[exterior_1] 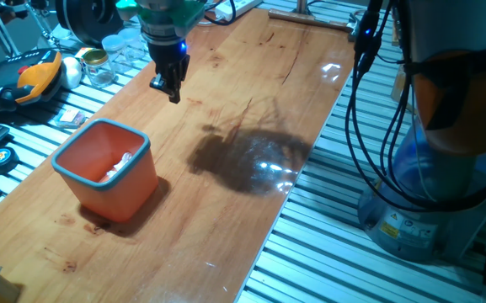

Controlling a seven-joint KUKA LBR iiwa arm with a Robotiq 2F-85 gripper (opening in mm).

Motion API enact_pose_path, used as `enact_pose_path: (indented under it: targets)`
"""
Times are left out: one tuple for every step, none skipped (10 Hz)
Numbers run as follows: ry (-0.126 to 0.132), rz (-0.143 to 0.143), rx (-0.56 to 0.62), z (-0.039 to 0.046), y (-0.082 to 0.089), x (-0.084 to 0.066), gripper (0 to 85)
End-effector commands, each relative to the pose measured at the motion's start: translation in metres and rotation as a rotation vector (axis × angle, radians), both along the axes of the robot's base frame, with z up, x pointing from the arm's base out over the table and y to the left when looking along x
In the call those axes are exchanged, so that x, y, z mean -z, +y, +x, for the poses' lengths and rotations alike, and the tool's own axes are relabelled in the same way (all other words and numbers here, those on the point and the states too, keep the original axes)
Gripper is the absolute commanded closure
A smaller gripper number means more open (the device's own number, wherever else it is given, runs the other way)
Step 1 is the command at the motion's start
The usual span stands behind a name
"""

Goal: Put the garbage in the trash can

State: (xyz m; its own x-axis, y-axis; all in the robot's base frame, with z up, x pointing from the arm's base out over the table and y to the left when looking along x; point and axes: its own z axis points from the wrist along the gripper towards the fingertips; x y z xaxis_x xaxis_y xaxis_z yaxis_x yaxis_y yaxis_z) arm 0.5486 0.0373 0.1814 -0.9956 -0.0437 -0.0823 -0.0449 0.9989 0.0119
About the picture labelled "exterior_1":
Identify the small colourful box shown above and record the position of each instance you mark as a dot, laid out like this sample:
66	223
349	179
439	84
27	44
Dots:
83	53

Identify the orange trash can blue rim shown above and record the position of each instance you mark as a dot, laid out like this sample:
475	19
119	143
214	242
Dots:
116	202

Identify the clear jar white lid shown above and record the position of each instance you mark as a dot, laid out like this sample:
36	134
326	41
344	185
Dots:
113	44

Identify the small clear wrapped packet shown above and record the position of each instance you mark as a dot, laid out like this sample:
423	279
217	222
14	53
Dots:
71	118

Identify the upright metal post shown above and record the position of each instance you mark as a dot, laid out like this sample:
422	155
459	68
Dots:
302	6

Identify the orange wooden board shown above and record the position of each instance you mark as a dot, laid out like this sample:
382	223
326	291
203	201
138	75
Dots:
225	231

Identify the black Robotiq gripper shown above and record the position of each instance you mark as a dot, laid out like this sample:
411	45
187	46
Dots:
169	55

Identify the clear plastic jar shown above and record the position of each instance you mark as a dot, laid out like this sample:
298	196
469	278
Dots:
133	46

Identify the grey and orange KUKA arm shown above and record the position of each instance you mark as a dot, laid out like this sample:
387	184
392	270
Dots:
436	25

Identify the white egg-shaped object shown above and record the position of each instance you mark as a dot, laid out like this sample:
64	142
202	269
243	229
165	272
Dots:
72	73

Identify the white power strip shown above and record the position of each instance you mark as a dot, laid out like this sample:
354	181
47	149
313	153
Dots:
247	5

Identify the glass jar gold lid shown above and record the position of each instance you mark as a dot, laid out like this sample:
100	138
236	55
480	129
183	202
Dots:
99	71

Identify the black round tape measure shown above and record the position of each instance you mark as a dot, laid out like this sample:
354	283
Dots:
0	157

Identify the black filament spool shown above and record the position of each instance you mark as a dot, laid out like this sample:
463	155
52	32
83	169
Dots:
91	21

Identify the black orange teach pendant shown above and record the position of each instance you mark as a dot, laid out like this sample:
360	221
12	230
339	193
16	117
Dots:
36	78

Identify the white tissue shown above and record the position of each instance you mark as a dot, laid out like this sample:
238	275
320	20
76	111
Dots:
124	160

